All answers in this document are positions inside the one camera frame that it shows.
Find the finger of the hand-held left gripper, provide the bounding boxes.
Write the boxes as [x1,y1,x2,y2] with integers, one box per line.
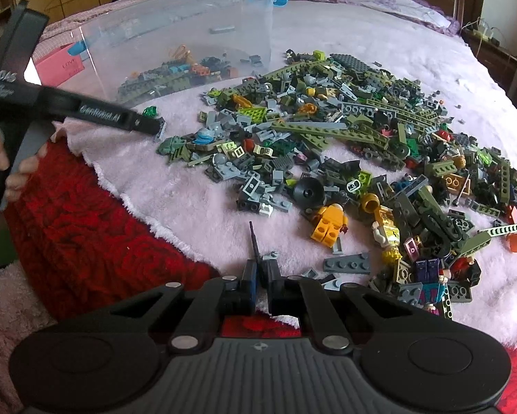
[126,111,168,142]

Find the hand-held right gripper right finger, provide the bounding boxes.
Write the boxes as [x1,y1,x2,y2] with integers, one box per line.
[262,256,418,353]

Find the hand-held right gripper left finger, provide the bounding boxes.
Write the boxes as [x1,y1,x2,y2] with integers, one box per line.
[112,260,260,352]

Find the black toy rifle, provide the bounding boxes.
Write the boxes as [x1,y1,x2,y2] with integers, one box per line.
[249,221,268,287]

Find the clear plastic storage box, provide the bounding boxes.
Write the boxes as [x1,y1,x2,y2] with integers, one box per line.
[30,0,285,108]

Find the large pile of toy bricks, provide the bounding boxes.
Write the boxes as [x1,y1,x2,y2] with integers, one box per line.
[155,47,517,320]

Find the person's left hand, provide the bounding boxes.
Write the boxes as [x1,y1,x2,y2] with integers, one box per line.
[0,130,49,203]

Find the small heap of toy bricks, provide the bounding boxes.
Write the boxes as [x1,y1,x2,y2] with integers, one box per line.
[116,43,263,104]

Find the pink card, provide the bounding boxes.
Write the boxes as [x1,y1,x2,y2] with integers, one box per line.
[36,45,91,87]

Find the grey wedge plate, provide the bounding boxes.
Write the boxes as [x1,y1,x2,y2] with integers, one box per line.
[323,252,371,273]

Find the yellow toy minifigure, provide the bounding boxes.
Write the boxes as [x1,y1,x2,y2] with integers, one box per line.
[310,204,350,247]

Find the pale pink fluffy blanket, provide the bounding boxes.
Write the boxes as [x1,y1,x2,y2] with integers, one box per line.
[47,0,517,350]

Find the black round dish brick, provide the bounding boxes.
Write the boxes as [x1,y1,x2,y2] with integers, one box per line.
[293,177,326,208]

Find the gold toy minifigure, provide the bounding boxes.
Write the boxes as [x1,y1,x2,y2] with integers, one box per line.
[360,194,403,264]

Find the red floral bedspread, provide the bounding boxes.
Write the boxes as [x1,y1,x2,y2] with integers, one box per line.
[4,140,517,414]

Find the pink fleece cloth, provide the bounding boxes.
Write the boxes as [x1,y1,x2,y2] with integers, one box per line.
[0,263,58,414]

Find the purple floral pillow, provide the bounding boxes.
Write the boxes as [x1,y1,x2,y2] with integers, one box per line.
[340,0,462,35]

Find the wooden nightstand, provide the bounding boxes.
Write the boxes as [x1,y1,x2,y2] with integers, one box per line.
[461,26,517,93]

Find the white chargers with cables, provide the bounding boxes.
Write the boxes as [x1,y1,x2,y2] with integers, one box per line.
[468,17,501,46]

